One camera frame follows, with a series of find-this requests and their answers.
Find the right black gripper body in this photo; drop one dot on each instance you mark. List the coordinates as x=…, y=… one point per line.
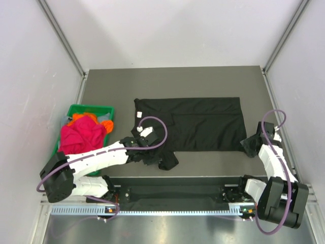
x=248, y=144

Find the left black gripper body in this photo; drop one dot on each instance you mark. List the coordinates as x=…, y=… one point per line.
x=151, y=157

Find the black t shirt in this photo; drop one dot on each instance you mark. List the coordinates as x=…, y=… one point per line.
x=192, y=124

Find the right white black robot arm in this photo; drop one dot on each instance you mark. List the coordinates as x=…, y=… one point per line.
x=281, y=195

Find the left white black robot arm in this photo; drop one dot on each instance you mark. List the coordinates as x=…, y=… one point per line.
x=69, y=175

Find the orange t shirt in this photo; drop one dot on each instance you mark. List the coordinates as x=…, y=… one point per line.
x=108, y=125

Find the magenta t shirt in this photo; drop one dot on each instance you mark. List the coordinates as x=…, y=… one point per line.
x=81, y=138

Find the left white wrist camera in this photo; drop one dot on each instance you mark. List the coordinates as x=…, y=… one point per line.
x=144, y=132

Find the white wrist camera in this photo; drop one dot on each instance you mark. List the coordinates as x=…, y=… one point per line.
x=144, y=132
x=277, y=136

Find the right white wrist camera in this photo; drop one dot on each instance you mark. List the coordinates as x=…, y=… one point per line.
x=277, y=136

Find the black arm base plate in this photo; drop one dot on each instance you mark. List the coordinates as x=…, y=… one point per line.
x=215, y=189

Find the grey slotted cable duct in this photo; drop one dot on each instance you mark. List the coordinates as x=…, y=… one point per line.
x=105, y=210

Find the aluminium frame rail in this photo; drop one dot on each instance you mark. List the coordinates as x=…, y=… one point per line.
x=276, y=192

